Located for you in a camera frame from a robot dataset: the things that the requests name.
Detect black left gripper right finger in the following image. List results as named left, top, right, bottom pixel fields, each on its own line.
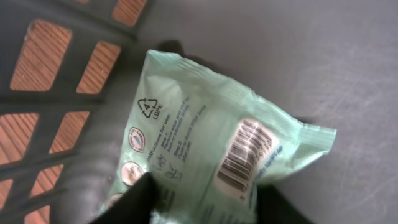
left=257, top=185, right=313, bottom=224

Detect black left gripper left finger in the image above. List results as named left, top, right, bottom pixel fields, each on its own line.
left=90, top=172, right=160, bottom=224

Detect dark grey plastic basket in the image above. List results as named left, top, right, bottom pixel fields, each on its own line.
left=1, top=1, right=397, bottom=223

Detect teal wet wipes packet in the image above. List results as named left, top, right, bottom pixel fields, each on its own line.
left=99, top=50, right=336, bottom=223

